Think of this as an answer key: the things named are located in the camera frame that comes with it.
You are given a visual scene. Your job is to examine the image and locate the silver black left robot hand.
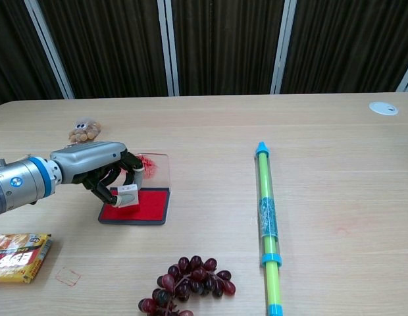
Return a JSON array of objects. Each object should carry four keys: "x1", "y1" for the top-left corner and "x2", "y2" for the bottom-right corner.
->
[{"x1": 49, "y1": 141, "x2": 149, "y2": 209}]

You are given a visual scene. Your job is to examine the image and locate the white red stamp block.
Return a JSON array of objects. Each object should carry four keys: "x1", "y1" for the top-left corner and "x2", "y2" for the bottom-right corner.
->
[{"x1": 115, "y1": 185, "x2": 140, "y2": 209}]

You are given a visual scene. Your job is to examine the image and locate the red ink pad clear lid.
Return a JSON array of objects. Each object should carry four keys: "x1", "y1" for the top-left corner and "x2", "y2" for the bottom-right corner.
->
[{"x1": 97, "y1": 151, "x2": 171, "y2": 226}]

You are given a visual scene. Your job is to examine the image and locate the yellow curry box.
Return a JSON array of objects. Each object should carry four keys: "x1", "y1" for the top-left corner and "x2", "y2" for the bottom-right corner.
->
[{"x1": 0, "y1": 232, "x2": 53, "y2": 284}]

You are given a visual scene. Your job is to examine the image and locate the dark red grape bunch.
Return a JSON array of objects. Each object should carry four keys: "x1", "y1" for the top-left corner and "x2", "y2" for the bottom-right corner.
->
[{"x1": 138, "y1": 255, "x2": 237, "y2": 316}]

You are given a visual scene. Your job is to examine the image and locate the green blue water pump toy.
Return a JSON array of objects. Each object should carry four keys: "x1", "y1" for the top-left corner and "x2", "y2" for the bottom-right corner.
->
[{"x1": 255, "y1": 141, "x2": 284, "y2": 316}]

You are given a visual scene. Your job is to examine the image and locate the white round table grommet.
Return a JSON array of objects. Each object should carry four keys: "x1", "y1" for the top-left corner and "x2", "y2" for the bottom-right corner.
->
[{"x1": 369, "y1": 101, "x2": 399, "y2": 116}]

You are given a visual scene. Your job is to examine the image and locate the brown plush keychain googly eyes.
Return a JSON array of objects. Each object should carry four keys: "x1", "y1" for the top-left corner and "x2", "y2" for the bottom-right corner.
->
[{"x1": 68, "y1": 117, "x2": 102, "y2": 144}]

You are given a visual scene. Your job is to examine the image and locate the grey partition post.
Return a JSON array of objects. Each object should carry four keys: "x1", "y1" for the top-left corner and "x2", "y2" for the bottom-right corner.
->
[
  {"x1": 157, "y1": 0, "x2": 180, "y2": 97},
  {"x1": 396, "y1": 57, "x2": 408, "y2": 93},
  {"x1": 24, "y1": 0, "x2": 76, "y2": 99},
  {"x1": 270, "y1": 0, "x2": 297, "y2": 95}
]

